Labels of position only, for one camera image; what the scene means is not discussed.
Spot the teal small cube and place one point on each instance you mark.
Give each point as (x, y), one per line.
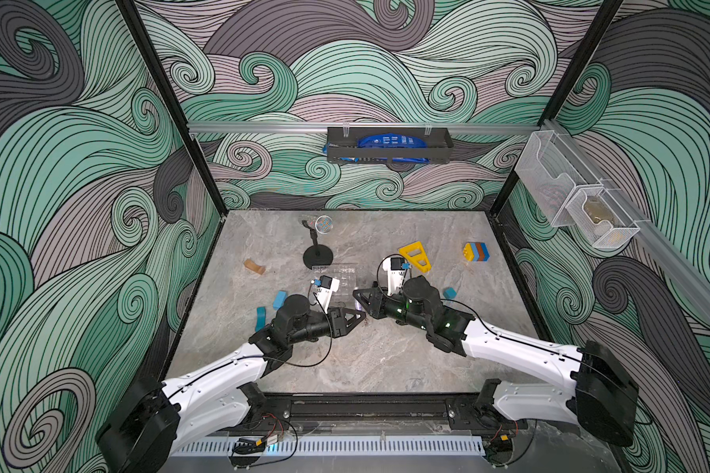
(450, 293)

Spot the teal arch block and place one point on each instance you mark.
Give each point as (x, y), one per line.
(260, 318)

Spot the black wall tray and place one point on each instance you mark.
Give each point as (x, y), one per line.
(341, 147)

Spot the clear wall bin large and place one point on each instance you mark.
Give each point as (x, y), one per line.
(549, 176)

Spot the aluminium rail right wall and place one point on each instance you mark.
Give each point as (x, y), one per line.
(689, 281)

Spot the blue item in tray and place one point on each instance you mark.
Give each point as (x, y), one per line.
(391, 141)

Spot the clear acrylic lipstick organizer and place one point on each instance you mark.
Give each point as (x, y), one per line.
(346, 273)

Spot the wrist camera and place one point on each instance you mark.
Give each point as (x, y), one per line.
(396, 268)
(323, 289)

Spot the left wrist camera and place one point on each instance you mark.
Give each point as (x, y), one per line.
(323, 289)

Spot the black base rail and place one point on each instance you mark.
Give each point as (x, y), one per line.
(390, 408)

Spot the white slotted cable duct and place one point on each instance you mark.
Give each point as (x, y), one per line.
(378, 446)

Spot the aluminium rail back wall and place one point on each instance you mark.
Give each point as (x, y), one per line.
(306, 127)

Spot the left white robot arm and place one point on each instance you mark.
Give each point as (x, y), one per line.
(156, 418)

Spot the multicolour block stack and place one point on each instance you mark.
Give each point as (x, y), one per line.
(475, 251)

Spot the brown wooden block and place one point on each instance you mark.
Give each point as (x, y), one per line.
(254, 267)

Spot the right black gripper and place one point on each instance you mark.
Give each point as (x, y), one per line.
(380, 304)

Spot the yellow triangle toy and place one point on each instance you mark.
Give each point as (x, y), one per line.
(416, 255)

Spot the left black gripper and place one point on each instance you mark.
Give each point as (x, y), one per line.
(335, 320)

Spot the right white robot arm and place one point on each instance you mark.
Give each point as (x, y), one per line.
(585, 386)

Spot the aluminium rail wall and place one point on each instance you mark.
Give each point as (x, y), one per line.
(306, 127)
(689, 281)

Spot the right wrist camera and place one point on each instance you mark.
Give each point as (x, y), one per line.
(396, 268)

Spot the blue rectangular block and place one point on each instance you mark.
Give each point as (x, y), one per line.
(279, 300)

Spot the clear wall bin small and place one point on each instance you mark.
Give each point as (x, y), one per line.
(597, 219)

